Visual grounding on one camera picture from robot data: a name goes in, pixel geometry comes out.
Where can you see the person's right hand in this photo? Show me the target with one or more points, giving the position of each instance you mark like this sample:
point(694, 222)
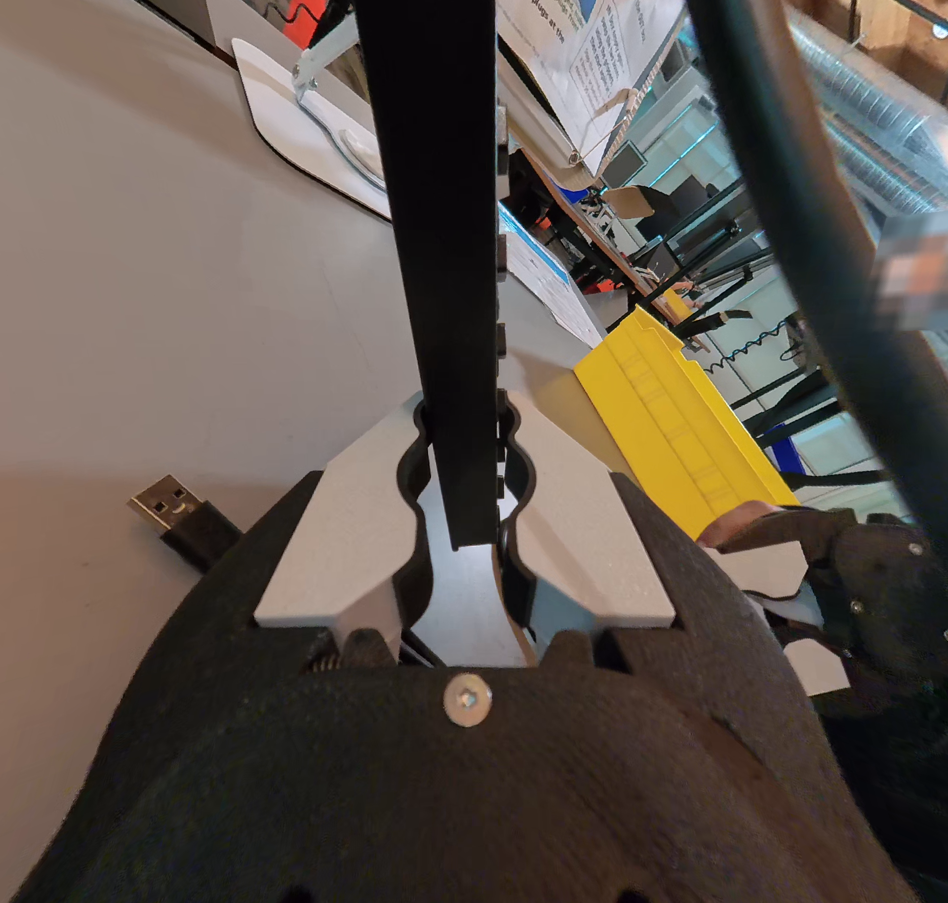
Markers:
point(740, 519)

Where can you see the black computer monitor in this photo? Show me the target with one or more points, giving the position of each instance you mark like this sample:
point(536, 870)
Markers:
point(711, 244)

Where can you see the wooden workbench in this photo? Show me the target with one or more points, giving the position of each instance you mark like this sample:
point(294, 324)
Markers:
point(592, 229)

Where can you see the yellow plastic bin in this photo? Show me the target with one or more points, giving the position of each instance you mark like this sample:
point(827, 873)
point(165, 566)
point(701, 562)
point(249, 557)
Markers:
point(681, 429)

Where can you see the person's right forearm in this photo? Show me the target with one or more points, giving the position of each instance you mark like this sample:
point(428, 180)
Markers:
point(889, 784)

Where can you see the black usb hub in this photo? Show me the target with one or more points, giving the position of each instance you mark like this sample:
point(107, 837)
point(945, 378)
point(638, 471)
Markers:
point(437, 251)

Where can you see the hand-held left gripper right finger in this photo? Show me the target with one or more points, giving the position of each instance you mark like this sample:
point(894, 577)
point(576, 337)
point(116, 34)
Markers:
point(592, 547)

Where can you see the white paper sheet blue border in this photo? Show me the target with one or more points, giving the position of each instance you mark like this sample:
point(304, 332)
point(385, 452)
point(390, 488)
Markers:
point(548, 281)

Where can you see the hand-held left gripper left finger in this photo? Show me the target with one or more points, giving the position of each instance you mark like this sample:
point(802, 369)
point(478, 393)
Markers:
point(341, 547)

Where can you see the cardboard instruction board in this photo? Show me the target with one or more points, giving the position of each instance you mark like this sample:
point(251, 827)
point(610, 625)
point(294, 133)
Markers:
point(592, 51)

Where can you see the blue box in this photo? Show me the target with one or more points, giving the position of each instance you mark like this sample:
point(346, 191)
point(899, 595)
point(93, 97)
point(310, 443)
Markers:
point(786, 455)

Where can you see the wooden table black legs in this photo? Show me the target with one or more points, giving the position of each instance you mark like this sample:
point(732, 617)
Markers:
point(800, 392)

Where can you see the brown cardboard flag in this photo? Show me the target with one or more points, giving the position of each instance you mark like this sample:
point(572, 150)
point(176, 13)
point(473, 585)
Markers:
point(629, 203)

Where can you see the spiral metal duct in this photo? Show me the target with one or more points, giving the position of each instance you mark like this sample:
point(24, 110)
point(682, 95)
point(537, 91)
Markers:
point(874, 118)

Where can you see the black flat bar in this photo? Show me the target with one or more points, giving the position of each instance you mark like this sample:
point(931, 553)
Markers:
point(837, 479)

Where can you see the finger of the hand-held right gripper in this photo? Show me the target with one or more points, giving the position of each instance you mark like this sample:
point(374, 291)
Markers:
point(770, 566)
point(803, 610)

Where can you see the grey desk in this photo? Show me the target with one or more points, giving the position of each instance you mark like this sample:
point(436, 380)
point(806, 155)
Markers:
point(148, 288)

